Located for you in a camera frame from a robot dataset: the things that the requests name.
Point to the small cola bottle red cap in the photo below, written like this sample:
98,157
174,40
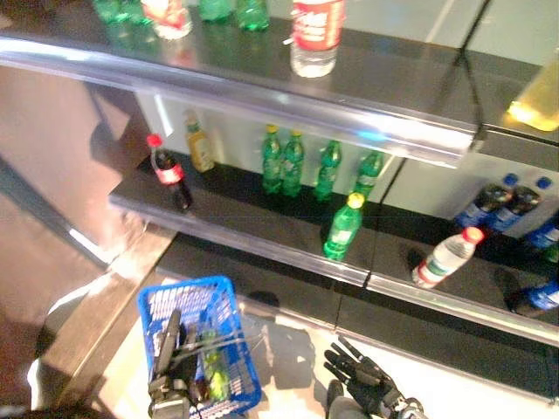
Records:
198,386

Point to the black metal frame bar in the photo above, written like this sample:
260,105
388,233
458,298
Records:
43,209

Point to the blue plastic shopping basket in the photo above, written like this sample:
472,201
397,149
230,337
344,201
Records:
148,301

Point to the silver right robot leg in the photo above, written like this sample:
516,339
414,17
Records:
347,410

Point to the lying green Sprite bottles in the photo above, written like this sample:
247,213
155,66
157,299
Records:
552,255

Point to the black shelf base board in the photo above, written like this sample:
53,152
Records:
436,349

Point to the dark side plinth beam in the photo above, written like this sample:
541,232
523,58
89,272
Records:
100,323

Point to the green plastic soda bottle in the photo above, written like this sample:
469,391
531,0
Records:
107,8
252,13
133,9
216,8

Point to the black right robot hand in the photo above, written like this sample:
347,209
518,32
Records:
371,384

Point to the red cap water bottle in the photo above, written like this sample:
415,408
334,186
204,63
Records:
445,257

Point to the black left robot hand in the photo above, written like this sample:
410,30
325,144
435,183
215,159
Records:
174,371

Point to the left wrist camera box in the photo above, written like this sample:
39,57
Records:
168,406

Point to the black shelf board clear rail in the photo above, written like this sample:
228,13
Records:
371,87
515,144
471,288
284,235

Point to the pepsi cola bottle blue cap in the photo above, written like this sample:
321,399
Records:
485,205
546,233
515,207

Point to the large yellow drink bottle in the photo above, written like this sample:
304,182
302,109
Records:
537,100

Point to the yellow tea bottle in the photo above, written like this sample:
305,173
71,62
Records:
200,148

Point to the coca-cola bottle red cap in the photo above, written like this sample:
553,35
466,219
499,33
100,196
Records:
170,174

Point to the uncapped pepsi cola bottle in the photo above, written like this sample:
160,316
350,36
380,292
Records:
541,297

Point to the black shelf upright post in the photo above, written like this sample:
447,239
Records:
475,26

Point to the clear water bottle red label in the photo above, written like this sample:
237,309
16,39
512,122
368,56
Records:
316,35

